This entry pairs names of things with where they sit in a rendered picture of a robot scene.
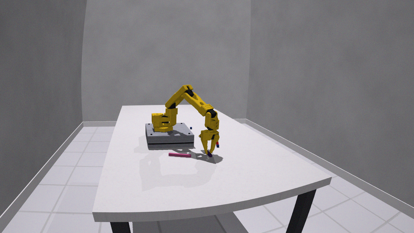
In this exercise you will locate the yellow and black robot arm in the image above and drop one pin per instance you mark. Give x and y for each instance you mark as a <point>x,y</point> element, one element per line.
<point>165,122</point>

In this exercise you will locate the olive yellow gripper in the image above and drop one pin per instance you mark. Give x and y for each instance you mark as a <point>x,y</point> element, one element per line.
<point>209,135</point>

